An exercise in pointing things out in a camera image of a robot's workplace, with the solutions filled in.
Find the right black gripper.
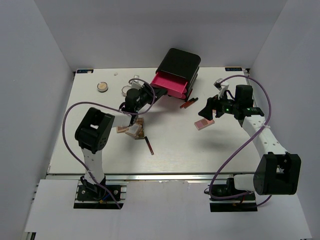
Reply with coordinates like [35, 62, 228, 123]
[198, 89, 239, 121]

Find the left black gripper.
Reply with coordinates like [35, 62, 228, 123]
[134, 82, 166, 112]

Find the pink blush palette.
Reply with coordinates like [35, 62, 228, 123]
[194, 118, 215, 131]

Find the pink drawer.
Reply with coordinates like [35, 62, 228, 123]
[150, 71, 188, 99]

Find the square palette label side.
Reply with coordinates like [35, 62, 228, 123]
[124, 123, 142, 137]

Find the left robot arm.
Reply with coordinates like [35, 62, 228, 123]
[75, 86, 168, 200]

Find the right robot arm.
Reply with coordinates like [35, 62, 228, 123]
[199, 83, 301, 200]

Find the black drawer cabinet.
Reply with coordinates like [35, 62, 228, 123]
[155, 48, 201, 100]

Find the right blue table sticker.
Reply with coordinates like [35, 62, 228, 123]
[224, 67, 243, 72]

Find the blue table sticker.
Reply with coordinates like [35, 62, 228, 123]
[76, 69, 94, 74]
[224, 67, 243, 72]

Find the dark red lip gloss tube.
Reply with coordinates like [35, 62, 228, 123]
[144, 136, 154, 156]

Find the round gold powder compact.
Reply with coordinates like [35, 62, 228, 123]
[97, 81, 109, 93]

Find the left blue table sticker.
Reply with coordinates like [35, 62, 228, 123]
[76, 69, 94, 74]

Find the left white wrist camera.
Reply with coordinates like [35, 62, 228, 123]
[129, 75, 142, 90]

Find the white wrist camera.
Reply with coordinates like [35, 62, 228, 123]
[129, 75, 142, 90]
[214, 78, 229, 100]

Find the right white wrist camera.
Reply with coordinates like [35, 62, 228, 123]
[214, 78, 229, 100]

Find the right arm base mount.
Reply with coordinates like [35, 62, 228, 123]
[203, 177, 258, 213]

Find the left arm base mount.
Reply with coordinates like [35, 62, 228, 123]
[73, 181, 127, 210]

